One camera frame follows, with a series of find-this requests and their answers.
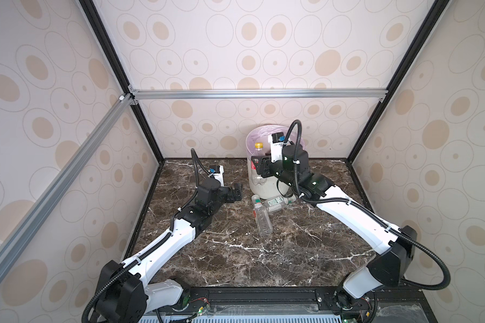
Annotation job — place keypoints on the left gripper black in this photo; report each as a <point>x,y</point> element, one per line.
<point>232,198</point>

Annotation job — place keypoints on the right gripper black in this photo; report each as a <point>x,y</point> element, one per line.
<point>263,166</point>

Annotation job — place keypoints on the clear bottle yellow cap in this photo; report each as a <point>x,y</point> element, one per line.
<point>261,150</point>

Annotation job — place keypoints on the clear bottle white cap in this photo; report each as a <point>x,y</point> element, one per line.
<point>261,215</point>

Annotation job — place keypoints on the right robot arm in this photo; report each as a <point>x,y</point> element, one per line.
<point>394,246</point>

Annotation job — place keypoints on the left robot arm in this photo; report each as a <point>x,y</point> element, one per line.
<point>153,258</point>

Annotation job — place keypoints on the white plastic waste bin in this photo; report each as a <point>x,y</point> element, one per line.
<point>266,188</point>

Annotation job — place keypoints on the pink bin liner bag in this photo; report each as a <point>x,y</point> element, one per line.
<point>262,133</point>

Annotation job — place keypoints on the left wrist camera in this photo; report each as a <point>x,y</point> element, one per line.
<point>217,172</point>

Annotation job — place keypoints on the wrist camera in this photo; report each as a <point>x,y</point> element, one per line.
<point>276,142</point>
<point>217,172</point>

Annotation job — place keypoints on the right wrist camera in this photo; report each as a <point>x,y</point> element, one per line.
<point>276,142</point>

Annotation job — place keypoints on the back aluminium rail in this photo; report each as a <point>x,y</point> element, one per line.
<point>250,94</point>

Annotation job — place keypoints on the aluminium rail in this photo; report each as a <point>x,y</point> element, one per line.
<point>250,94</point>
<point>26,230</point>

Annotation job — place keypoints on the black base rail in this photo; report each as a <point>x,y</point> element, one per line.
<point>293,304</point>

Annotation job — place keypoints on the black frame post right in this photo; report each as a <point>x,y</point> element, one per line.
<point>433,16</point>

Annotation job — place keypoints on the black frame post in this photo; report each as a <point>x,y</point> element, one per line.
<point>433,16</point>
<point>95,21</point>

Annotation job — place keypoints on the black frame post left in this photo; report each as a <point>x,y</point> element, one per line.
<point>95,21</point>

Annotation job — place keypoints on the left aluminium rail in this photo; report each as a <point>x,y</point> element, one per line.
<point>26,230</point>

